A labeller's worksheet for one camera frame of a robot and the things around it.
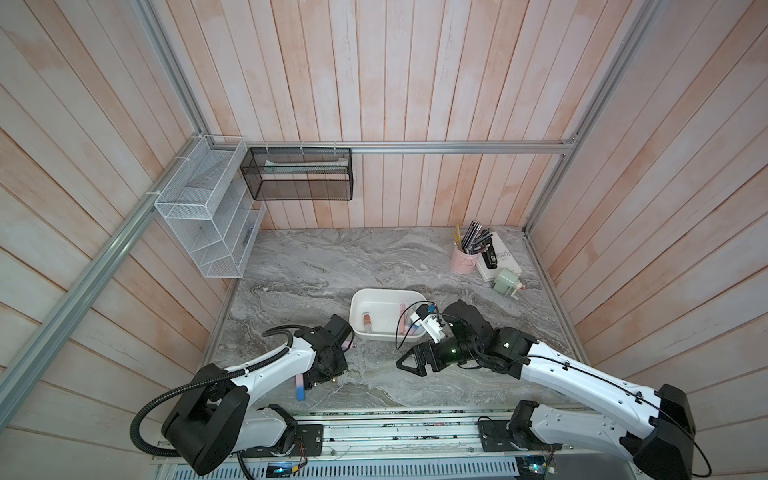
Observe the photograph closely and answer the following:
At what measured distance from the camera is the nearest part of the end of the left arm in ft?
2.03

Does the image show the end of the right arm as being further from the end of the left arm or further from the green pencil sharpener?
the green pencil sharpener

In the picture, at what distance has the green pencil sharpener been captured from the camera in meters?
0.98

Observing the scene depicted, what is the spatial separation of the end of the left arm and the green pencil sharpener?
568 mm

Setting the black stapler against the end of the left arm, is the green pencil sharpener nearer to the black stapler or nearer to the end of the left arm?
the black stapler
